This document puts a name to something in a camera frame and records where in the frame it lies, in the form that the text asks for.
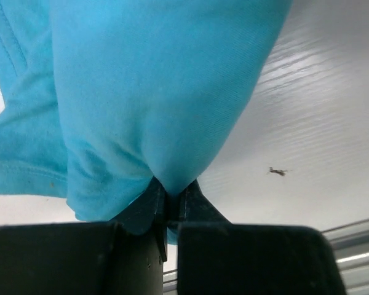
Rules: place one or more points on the turquoise t shirt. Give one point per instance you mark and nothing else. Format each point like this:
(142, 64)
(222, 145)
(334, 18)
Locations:
(100, 97)

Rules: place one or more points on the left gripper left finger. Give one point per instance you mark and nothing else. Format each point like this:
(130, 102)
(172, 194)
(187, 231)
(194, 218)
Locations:
(147, 213)

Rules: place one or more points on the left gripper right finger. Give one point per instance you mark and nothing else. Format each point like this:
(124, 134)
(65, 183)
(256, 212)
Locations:
(195, 207)

